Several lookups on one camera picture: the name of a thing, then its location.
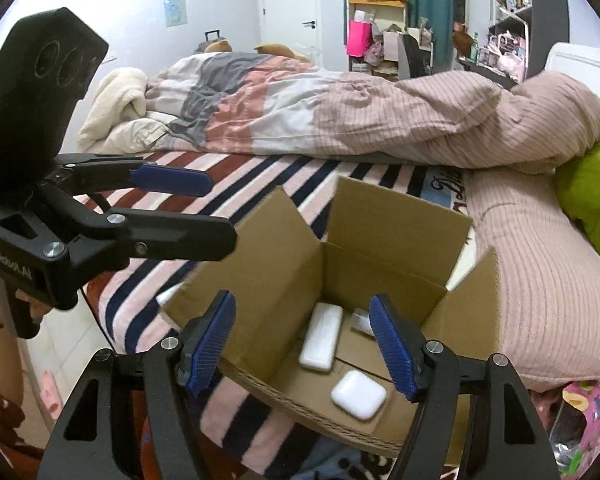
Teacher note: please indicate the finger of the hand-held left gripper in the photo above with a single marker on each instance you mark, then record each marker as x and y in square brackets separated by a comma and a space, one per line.
[180, 237]
[172, 179]

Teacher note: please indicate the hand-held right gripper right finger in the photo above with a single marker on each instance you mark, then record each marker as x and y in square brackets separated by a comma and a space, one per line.
[390, 350]

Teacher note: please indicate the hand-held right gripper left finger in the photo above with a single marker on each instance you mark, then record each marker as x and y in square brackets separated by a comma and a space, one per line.
[211, 345]

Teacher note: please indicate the small clear plastic item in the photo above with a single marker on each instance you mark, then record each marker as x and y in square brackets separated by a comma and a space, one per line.
[360, 321]

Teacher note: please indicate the white earbuds case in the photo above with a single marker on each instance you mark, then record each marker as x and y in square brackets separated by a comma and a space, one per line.
[359, 394]

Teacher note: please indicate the long white plastic case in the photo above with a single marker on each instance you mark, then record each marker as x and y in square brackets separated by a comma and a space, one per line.
[321, 337]

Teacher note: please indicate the brown cardboard box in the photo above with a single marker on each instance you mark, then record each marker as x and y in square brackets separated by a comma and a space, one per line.
[280, 270]

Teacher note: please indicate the cream fleece blanket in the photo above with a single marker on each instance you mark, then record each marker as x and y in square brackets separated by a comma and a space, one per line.
[120, 110]

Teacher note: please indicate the striped pink navy blanket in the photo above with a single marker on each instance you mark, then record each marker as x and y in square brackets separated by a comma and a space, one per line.
[260, 175]

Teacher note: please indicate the dark suitcase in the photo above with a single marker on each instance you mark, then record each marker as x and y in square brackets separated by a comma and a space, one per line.
[209, 42]

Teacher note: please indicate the pink striped pillow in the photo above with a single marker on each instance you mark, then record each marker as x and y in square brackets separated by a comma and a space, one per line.
[530, 285]

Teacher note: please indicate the pink slipper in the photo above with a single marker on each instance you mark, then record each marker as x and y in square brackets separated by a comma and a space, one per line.
[52, 392]

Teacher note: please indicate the pink grey patchwork duvet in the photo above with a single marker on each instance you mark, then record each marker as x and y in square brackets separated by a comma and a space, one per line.
[330, 110]

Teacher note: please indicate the colourful printed bag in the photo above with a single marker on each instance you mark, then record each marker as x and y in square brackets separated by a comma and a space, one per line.
[582, 425]

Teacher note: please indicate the white door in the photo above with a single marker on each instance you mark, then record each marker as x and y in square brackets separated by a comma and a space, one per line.
[287, 5]

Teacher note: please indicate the bright pink gift bag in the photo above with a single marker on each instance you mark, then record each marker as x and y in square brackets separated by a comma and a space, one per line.
[358, 39]

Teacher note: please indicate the green pillow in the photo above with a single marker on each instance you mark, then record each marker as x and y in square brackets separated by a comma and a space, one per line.
[592, 195]

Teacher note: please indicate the dark grey chair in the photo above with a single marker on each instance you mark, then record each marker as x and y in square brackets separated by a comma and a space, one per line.
[414, 60]

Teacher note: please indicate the wooden desk shelf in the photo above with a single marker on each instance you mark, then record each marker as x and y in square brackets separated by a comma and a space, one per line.
[380, 4]

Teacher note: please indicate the brown teddy bear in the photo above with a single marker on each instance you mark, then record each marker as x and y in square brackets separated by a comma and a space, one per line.
[462, 42]

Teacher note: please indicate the white headboard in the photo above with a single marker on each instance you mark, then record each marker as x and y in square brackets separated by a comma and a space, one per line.
[580, 60]

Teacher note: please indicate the white shelf unit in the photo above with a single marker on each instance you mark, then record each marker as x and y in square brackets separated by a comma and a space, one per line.
[515, 10]

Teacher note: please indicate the wall poster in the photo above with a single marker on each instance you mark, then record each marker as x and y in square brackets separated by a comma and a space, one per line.
[174, 10]

